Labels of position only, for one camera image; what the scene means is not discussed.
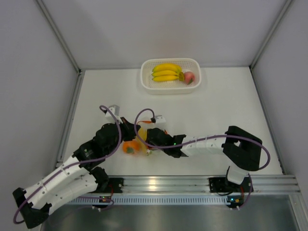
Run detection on yellow fake bananas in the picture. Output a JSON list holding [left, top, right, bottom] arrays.
[[152, 63, 184, 82]]

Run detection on aluminium frame post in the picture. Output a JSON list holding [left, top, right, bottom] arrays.
[[250, 0, 299, 70], [36, 0, 82, 74]]

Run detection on white perforated plastic basket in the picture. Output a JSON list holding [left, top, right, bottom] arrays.
[[140, 58, 202, 95]]

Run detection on pink fake peach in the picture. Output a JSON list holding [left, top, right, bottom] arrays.
[[184, 71, 195, 85]]

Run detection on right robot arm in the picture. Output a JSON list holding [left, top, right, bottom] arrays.
[[145, 126, 262, 191]]

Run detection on left aluminium frame post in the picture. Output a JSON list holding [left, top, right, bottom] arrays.
[[36, 0, 82, 74]]

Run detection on white slotted cable duct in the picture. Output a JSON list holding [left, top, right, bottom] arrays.
[[67, 194, 241, 205]]

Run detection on right aluminium frame post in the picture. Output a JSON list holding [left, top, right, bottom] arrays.
[[250, 0, 299, 70]]

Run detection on purple cable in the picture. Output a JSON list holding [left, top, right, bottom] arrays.
[[134, 108, 270, 210], [13, 105, 123, 223]]

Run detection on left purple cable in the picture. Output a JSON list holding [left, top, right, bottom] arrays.
[[13, 105, 123, 223]]

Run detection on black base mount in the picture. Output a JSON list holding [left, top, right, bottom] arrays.
[[95, 178, 124, 194], [209, 177, 252, 195]]

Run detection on clear zip top bag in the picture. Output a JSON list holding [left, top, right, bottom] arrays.
[[121, 120, 171, 158]]

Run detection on aluminium mounting rail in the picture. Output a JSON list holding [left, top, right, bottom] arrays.
[[110, 175, 300, 194]]

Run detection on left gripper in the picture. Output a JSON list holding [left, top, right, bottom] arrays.
[[104, 116, 140, 156]]

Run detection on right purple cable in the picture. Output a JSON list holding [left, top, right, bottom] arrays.
[[134, 108, 270, 210]]

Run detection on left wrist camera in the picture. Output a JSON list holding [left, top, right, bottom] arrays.
[[105, 105, 122, 123]]

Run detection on orange fake fruit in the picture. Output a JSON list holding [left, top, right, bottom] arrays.
[[122, 140, 140, 154]]

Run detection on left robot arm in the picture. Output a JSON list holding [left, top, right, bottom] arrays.
[[13, 117, 141, 229]]

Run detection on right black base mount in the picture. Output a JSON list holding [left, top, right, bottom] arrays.
[[209, 177, 252, 195]]

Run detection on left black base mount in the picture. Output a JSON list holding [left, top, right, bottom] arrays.
[[95, 178, 124, 194]]

